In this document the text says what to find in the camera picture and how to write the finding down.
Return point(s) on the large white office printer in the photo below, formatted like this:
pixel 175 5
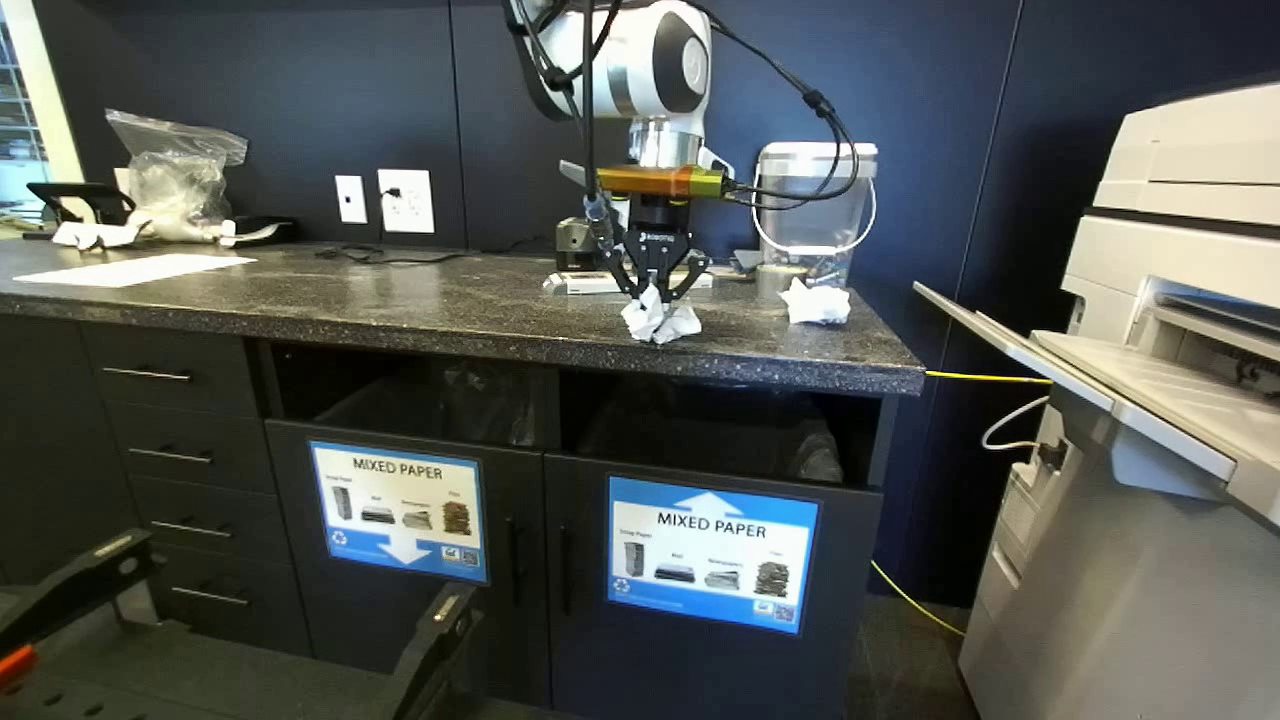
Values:
pixel 1135 571

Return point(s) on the blue mixed paper sign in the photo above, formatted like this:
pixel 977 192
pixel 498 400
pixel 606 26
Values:
pixel 711 553
pixel 402 508

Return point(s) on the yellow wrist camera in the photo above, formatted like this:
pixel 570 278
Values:
pixel 662 182

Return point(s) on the white paper ball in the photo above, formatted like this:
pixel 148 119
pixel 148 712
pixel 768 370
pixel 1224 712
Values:
pixel 657 322

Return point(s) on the black cart frame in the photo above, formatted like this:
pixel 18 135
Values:
pixel 89 647

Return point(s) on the right black bin door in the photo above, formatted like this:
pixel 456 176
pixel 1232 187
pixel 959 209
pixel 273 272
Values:
pixel 612 660

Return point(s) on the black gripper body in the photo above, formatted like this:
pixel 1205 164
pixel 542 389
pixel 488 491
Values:
pixel 657 237

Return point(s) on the black tape dispenser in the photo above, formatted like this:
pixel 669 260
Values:
pixel 573 241

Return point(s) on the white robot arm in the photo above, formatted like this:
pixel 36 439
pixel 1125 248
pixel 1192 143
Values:
pixel 650 67

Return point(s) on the right blue mixed paper sign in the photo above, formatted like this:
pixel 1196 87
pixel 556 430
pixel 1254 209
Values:
pixel 711 553

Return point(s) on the white wall outlet plate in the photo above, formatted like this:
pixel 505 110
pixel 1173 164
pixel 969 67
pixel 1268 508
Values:
pixel 405 202

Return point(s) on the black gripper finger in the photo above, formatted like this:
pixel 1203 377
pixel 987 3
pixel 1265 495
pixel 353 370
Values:
pixel 687 278
pixel 608 248

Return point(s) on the clear plastic bag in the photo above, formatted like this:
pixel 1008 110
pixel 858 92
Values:
pixel 177 176

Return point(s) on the black drawer cabinet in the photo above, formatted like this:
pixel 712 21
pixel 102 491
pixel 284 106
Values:
pixel 192 448

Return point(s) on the white wall switch plate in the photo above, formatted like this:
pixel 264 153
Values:
pixel 350 202

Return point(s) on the white sheet of paper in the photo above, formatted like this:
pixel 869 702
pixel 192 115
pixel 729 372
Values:
pixel 131 272

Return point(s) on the black bin door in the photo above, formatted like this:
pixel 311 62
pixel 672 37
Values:
pixel 612 660
pixel 367 613

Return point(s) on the left blue mixed paper sign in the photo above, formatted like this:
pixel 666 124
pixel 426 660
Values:
pixel 402 508

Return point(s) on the grey white stapler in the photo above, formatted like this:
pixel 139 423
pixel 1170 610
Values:
pixel 602 280

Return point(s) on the left black bin door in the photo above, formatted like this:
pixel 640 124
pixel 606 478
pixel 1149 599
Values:
pixel 367 613

